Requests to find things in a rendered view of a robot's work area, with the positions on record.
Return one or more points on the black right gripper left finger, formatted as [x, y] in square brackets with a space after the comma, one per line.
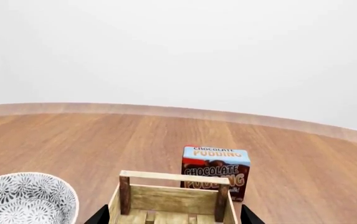
[99, 217]

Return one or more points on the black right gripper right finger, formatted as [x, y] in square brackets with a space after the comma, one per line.
[249, 216]

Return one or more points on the white floral patterned bowl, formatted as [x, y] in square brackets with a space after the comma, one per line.
[22, 198]

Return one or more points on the chocolate pudding box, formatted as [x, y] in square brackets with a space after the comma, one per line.
[217, 166]

